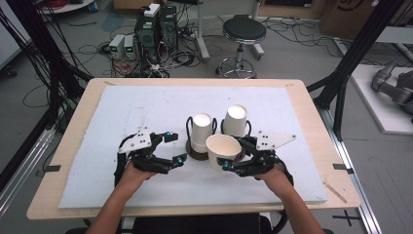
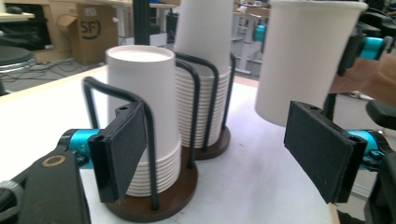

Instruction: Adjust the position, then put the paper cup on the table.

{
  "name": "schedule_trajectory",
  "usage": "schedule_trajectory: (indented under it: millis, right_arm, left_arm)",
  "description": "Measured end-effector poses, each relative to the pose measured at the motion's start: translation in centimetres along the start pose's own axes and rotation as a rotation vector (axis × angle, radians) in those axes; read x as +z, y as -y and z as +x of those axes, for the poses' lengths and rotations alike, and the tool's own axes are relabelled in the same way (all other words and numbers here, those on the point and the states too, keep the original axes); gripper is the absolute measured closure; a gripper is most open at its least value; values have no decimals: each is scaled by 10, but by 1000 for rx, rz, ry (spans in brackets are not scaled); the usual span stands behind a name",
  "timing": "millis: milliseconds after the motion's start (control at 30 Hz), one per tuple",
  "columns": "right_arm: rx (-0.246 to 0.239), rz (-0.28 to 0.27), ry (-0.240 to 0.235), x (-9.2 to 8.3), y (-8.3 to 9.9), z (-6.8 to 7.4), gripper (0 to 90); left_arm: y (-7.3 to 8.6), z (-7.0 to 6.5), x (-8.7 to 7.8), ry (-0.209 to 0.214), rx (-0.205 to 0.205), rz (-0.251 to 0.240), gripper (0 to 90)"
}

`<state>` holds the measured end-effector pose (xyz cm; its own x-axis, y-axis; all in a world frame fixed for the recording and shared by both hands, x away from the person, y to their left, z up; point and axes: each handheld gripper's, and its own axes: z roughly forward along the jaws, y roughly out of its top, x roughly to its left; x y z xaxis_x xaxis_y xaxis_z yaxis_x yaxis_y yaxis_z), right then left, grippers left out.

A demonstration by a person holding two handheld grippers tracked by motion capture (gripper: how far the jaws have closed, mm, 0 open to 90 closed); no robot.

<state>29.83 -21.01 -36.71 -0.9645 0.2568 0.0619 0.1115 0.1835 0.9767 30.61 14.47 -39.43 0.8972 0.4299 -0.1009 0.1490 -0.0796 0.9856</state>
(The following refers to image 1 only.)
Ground person's left hand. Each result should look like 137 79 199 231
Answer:
117 161 158 192

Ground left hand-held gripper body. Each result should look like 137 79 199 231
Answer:
116 127 173 176

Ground white box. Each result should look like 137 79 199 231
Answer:
143 3 162 19

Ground grey power supply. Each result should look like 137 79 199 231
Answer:
124 34 137 60
108 33 127 60

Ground white foam mat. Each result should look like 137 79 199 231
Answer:
57 85 328 210

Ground stack of white paper cups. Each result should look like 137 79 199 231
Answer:
190 112 214 154
221 103 248 138

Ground cardboard box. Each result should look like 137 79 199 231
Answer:
319 0 386 41

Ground black round stool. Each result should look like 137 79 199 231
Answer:
215 14 268 80

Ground person's right hand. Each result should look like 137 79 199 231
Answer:
255 163 294 198

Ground dark brown cup holder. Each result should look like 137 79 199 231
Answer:
185 116 253 162

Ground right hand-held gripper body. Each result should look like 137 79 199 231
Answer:
236 130 297 178

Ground white desk leg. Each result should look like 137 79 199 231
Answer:
194 0 211 63

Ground black computer tower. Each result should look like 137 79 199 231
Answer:
159 5 179 54
133 13 162 65

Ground aluminium rail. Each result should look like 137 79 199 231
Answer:
0 126 56 217
318 106 384 234

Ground single white paper cup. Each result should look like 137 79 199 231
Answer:
205 134 244 173

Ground person's dark clothing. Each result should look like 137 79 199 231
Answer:
131 212 272 234

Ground black floor cables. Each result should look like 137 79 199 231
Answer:
262 17 346 59

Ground white round table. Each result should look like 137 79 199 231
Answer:
38 0 97 15

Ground tangle of floor cables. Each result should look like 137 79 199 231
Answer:
96 40 203 79

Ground white platform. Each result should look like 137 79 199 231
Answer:
350 63 413 137

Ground black frame post with cables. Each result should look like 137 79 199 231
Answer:
0 0 94 135

